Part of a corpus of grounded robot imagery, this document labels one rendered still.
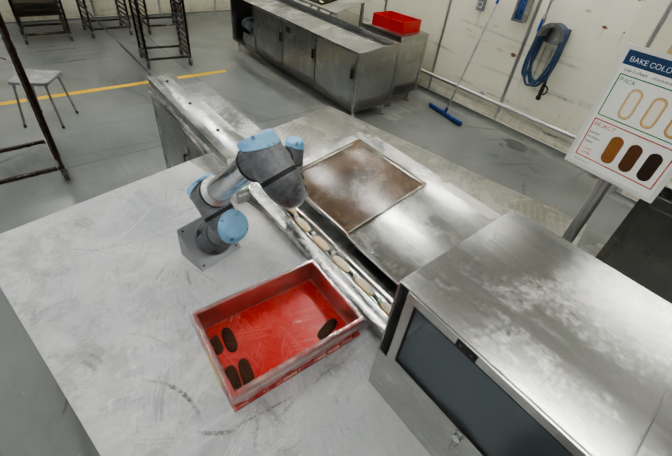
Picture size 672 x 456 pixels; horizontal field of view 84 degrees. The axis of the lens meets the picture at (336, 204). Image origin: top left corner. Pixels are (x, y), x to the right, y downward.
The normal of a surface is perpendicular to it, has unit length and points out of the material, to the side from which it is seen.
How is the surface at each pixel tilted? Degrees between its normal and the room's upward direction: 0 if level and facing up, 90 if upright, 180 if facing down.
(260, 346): 0
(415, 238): 10
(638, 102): 90
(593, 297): 0
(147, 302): 0
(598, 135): 90
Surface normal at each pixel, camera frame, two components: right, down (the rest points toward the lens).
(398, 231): -0.04, -0.71
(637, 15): -0.78, 0.32
